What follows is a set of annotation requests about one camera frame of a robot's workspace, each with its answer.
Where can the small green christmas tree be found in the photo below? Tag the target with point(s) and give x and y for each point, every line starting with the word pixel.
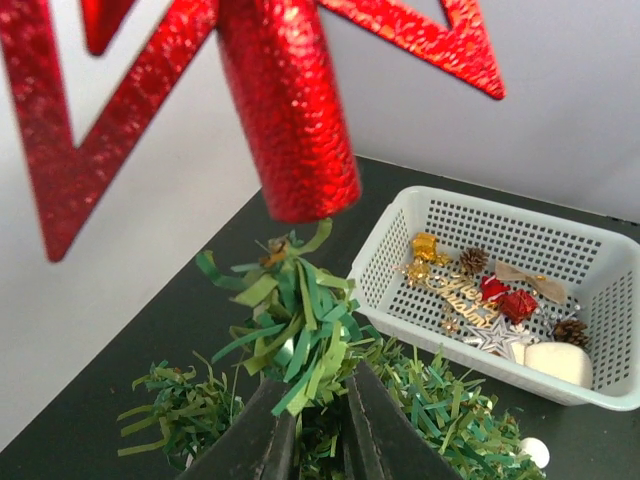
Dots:
pixel 302 332

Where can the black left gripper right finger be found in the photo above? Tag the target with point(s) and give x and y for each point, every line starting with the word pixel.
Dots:
pixel 378 440

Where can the gold gift box ornament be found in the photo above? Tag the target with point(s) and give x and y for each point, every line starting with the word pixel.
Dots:
pixel 424 247

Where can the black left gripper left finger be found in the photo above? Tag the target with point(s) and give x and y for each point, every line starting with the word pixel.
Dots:
pixel 258 446

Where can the red glitter star ornament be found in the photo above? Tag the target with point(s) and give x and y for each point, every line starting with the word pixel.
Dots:
pixel 190 165

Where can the red santa hat ornament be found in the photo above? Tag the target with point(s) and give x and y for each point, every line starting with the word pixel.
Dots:
pixel 492 289

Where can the silver star ornament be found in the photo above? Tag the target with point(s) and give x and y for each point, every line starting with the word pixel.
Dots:
pixel 497 338

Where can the brown pine cone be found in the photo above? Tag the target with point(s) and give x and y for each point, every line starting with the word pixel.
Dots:
pixel 473 260
pixel 571 331

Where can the white perforated plastic basket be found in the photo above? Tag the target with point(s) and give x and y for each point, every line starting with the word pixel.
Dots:
pixel 543 303

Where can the burlap bow ornament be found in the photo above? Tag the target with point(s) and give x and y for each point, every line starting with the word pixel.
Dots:
pixel 548 287

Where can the wooden snowman ornament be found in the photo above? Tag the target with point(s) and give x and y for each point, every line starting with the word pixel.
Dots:
pixel 560 360

